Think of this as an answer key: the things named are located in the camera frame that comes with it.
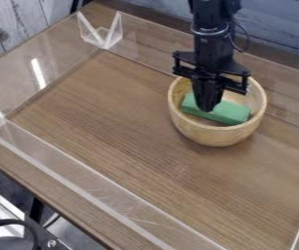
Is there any light wooden bowl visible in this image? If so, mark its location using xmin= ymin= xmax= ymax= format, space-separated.
xmin=166 ymin=76 xmax=269 ymax=147

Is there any green rectangular block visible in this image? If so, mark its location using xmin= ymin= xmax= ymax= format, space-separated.
xmin=181 ymin=93 xmax=252 ymax=126

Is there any clear acrylic corner bracket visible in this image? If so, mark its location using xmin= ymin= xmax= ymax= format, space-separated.
xmin=77 ymin=12 xmax=122 ymax=50

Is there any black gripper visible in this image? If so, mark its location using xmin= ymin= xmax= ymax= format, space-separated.
xmin=172 ymin=27 xmax=251 ymax=111

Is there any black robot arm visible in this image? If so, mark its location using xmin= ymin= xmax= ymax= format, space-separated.
xmin=172 ymin=0 xmax=252 ymax=112

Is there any black cable loop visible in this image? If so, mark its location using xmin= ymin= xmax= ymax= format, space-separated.
xmin=0 ymin=218 xmax=38 ymax=250

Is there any black metal bracket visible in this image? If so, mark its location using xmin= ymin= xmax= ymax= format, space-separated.
xmin=25 ymin=198 xmax=72 ymax=250

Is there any clear acrylic tray wall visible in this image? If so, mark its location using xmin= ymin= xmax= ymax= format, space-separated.
xmin=0 ymin=12 xmax=299 ymax=250

